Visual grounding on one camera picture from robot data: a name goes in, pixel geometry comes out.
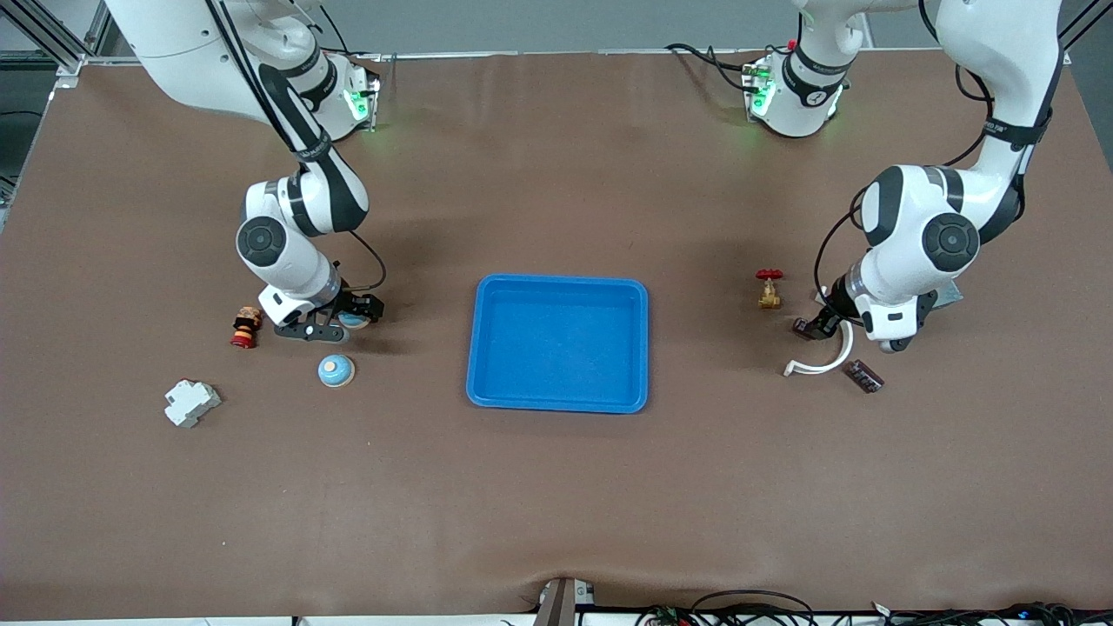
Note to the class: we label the brown table mat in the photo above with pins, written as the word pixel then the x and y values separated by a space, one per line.
pixel 556 487

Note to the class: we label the grey metal camera post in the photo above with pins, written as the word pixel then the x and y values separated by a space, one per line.
pixel 561 604

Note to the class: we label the blue desk bell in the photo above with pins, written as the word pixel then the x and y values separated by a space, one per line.
pixel 336 371
pixel 355 322

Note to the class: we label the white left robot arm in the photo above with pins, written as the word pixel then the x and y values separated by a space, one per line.
pixel 1000 52

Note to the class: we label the aluminium frame post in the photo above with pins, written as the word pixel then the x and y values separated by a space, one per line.
pixel 1067 57
pixel 69 65

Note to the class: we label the blue plastic tray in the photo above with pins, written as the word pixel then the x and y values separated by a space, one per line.
pixel 556 348

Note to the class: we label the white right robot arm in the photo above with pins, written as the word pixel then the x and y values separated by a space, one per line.
pixel 191 43

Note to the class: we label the grey metal box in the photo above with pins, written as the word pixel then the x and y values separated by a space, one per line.
pixel 949 294

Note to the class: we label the white circuit breaker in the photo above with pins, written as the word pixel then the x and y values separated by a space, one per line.
pixel 191 403

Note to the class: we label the red button with yellow body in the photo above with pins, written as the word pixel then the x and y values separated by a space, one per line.
pixel 246 328

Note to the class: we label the white curved plastic bracket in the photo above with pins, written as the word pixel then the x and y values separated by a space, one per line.
pixel 817 369

